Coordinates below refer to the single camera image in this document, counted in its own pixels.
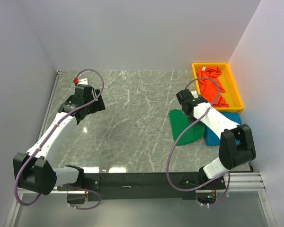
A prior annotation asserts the green t-shirt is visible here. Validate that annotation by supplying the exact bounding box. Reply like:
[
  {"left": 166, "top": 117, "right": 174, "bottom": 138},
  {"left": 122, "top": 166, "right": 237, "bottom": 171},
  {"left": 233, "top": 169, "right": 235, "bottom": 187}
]
[{"left": 169, "top": 109, "right": 205, "bottom": 146}]

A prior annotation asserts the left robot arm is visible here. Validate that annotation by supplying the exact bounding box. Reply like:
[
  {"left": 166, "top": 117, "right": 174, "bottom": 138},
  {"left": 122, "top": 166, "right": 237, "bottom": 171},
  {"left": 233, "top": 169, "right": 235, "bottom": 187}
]
[{"left": 13, "top": 84, "right": 105, "bottom": 195}]

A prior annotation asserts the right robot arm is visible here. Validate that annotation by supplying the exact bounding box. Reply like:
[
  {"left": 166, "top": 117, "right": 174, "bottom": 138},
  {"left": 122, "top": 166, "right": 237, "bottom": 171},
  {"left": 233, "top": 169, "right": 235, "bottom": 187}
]
[{"left": 176, "top": 89, "right": 256, "bottom": 183}]

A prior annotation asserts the orange t-shirt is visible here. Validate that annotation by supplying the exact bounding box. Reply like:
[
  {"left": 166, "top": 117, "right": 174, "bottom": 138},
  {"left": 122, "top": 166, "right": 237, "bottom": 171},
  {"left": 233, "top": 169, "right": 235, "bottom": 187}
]
[{"left": 196, "top": 67, "right": 229, "bottom": 107}]

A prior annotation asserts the yellow plastic bin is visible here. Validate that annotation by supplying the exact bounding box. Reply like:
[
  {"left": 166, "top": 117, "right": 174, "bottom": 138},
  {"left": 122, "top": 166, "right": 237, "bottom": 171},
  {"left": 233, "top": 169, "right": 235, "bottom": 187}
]
[{"left": 192, "top": 62, "right": 243, "bottom": 113}]

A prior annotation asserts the blue folded t-shirt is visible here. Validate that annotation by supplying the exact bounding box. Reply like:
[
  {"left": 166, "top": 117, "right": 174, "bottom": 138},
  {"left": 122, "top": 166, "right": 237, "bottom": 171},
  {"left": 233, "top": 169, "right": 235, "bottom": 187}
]
[{"left": 204, "top": 112, "right": 241, "bottom": 146}]

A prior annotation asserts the black base beam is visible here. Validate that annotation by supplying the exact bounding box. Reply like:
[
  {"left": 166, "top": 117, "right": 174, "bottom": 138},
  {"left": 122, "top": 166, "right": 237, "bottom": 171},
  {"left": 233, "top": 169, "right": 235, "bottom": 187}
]
[{"left": 56, "top": 172, "right": 227, "bottom": 204}]

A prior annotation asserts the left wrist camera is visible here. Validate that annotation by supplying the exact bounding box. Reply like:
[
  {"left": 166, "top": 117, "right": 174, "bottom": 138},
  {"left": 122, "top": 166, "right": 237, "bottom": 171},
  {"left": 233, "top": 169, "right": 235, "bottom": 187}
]
[{"left": 73, "top": 78, "right": 89, "bottom": 86}]

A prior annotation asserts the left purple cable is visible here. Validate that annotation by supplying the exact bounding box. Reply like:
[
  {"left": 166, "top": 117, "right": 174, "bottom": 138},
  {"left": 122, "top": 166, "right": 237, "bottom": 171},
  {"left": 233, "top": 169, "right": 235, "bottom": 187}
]
[{"left": 14, "top": 69, "right": 104, "bottom": 210}]

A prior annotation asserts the purple cable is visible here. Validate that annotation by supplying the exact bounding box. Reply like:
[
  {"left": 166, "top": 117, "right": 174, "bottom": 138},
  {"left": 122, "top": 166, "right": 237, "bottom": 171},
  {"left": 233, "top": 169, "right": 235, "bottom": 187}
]
[
  {"left": 14, "top": 69, "right": 104, "bottom": 210},
  {"left": 167, "top": 77, "right": 231, "bottom": 209}
]

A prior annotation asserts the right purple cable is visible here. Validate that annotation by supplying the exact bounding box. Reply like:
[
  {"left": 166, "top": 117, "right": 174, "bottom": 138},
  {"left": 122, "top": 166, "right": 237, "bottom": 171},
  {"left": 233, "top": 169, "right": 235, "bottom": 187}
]
[{"left": 167, "top": 77, "right": 231, "bottom": 209}]

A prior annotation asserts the aluminium frame rail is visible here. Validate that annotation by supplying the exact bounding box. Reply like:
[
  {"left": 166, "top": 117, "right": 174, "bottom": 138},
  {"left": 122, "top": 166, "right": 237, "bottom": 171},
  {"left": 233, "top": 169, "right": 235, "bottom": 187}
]
[{"left": 15, "top": 172, "right": 266, "bottom": 193}]

